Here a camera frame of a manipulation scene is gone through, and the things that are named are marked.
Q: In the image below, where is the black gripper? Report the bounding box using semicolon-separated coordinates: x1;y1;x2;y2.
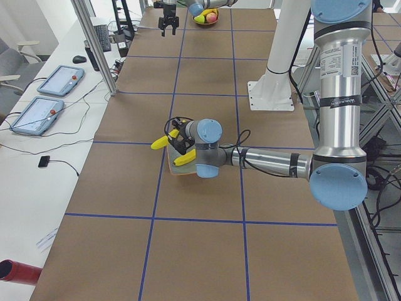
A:
167;120;195;154
158;2;179;37

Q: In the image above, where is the yellow single banana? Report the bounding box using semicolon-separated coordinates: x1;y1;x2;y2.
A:
173;149;196;166

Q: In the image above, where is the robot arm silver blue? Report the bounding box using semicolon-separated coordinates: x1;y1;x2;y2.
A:
158;0;237;37
164;1;372;211

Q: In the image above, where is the wicker fruit basket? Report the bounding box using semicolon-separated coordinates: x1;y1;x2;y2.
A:
192;8;219;26

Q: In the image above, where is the grey square plate orange rim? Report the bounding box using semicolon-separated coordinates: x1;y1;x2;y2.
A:
167;144;196;176

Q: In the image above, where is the green pear fruit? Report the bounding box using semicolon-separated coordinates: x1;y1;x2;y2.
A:
194;15;206;24

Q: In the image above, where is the yellow banana bunch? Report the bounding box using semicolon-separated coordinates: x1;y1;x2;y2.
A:
201;8;217;16

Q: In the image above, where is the red peach fruit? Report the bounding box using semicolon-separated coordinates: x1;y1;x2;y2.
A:
205;13;218;24

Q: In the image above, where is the black keyboard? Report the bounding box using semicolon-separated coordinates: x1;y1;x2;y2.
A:
93;24;112;52

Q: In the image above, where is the black water bottle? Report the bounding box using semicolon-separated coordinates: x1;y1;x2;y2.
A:
84;40;100;71

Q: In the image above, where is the black computer mouse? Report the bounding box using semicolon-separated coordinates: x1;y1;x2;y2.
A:
72;55;87;64

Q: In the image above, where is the brown paper table mat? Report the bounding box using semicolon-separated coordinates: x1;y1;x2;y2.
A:
32;9;358;300

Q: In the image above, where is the far blue teach pendant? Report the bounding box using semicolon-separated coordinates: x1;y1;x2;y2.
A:
36;65;85;97

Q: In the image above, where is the blue teach pendant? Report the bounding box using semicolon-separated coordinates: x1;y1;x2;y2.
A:
10;96;65;136
36;65;85;97

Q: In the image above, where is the small black box device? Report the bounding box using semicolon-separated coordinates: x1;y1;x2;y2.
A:
38;156;50;168

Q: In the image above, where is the near blue teach pendant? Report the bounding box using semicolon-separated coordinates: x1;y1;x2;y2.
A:
10;96;65;136

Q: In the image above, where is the grey office chair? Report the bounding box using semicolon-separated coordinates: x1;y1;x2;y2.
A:
1;40;44;115

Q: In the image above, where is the red cylinder tube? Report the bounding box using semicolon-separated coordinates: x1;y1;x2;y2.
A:
1;260;42;286

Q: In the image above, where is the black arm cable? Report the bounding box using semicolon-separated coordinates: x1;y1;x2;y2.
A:
219;129;301;179

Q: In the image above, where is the aluminium frame post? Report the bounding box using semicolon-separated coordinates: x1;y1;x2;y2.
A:
71;0;117;96

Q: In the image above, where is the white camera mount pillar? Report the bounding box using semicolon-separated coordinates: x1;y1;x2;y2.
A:
247;0;311;112

